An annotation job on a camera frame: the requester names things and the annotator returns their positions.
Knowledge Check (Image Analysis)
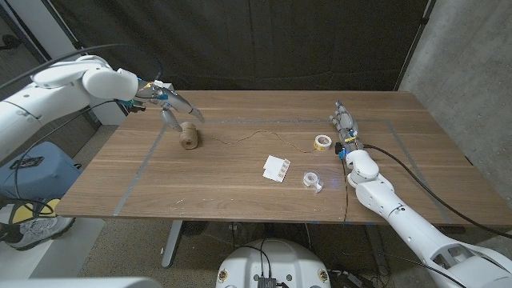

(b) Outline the black backdrop stand pole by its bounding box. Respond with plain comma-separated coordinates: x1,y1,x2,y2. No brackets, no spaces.
394,0,437,92
39,0,131,117

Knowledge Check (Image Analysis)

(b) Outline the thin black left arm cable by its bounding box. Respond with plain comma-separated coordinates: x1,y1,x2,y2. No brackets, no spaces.
0,99,121,219

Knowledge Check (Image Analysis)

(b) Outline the white power socket box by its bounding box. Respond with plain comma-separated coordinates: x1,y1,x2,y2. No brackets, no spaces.
154,82,175,98

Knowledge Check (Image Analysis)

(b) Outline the black torso connector box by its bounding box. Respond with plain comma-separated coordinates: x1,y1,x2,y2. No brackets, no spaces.
257,275,290,288

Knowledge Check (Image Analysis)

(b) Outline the thin black torso cable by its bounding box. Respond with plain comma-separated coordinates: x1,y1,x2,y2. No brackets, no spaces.
234,238,273,279

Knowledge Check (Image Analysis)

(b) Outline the brown twine spool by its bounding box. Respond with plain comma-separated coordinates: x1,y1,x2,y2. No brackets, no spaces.
178,122,200,151

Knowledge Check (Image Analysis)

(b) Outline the black backdrop curtain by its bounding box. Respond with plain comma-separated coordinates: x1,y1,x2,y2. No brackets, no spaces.
42,0,437,114

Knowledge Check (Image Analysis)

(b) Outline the brown twine strand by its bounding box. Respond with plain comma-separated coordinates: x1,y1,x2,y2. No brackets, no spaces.
198,130,317,154

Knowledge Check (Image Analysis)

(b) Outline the yellow black shoe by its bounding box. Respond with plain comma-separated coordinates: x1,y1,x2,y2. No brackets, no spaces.
8,198,61,225

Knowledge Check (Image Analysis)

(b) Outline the clear tape roll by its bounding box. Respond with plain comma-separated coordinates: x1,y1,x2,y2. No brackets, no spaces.
302,170,325,194

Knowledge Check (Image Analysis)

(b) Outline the black flat device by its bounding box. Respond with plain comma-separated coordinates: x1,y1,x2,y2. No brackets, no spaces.
10,156,45,170

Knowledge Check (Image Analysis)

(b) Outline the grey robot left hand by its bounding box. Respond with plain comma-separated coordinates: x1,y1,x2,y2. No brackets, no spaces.
134,80,206,134

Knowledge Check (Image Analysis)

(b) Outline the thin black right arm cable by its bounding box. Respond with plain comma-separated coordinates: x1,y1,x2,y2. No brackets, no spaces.
341,158,350,223

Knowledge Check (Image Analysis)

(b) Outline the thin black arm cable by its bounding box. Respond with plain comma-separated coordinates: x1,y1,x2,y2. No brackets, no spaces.
0,99,121,219
341,158,350,223

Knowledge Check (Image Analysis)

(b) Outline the blue chair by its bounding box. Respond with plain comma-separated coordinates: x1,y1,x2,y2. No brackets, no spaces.
0,141,83,203

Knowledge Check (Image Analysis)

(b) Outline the white sticker sheet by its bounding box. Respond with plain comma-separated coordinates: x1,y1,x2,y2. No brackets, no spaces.
262,154,292,184

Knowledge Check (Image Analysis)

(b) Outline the grey table leg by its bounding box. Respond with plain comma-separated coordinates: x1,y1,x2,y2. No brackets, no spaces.
366,223,391,277
161,219,185,269

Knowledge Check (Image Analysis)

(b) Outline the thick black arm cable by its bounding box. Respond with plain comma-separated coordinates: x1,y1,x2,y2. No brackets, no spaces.
362,143,512,240
0,42,164,91

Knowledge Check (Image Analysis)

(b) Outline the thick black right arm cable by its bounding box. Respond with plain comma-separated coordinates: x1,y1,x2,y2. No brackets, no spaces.
362,143,512,240

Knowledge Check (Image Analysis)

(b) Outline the black wall rail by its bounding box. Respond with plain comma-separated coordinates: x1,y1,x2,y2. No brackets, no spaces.
0,3,101,130

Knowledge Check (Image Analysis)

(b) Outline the white yellow sticker roll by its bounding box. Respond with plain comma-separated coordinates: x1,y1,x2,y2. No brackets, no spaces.
314,134,334,152

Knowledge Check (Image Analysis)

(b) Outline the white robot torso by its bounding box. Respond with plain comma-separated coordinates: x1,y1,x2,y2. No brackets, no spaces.
215,238,332,288

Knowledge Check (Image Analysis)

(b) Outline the floor power strip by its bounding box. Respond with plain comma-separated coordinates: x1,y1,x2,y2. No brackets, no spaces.
327,270,375,288

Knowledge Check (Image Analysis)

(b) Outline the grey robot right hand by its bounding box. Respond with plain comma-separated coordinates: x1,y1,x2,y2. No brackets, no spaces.
330,101,365,155

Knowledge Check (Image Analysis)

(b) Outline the black wall hook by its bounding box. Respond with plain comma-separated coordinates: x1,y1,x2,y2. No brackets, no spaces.
0,34,23,51

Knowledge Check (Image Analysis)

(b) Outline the grey sneaker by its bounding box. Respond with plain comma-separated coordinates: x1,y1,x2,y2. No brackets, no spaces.
3,215,76,252

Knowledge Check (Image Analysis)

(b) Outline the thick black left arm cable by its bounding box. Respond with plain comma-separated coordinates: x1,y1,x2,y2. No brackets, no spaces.
0,42,164,91

